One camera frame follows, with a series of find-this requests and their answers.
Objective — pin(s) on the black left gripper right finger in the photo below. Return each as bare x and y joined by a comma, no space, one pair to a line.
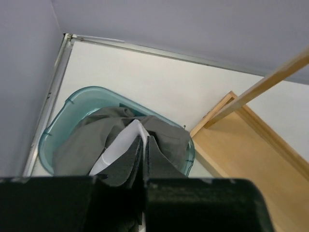
176,203

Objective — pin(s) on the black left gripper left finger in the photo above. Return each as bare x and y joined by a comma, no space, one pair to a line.
98,203

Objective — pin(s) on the white garment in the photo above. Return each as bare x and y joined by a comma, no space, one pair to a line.
120,147

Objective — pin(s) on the grey pleated skirt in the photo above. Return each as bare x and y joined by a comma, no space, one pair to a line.
96,132

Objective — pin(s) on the wooden clothes rack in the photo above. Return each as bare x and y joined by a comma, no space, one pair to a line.
231,140

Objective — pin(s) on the teal plastic basin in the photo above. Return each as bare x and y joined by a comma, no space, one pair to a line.
82,103

